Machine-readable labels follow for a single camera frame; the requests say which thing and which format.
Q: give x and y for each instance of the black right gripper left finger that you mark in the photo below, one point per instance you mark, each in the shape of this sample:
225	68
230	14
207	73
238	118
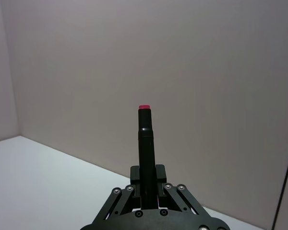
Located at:
124	198

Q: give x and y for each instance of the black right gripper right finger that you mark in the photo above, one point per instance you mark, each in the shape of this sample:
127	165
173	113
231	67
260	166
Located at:
174	197

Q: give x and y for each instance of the black tool with red switch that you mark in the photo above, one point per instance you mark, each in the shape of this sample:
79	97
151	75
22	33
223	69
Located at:
145	143

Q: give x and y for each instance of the thin dark post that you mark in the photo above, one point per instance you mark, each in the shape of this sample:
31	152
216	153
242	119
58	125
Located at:
285	179

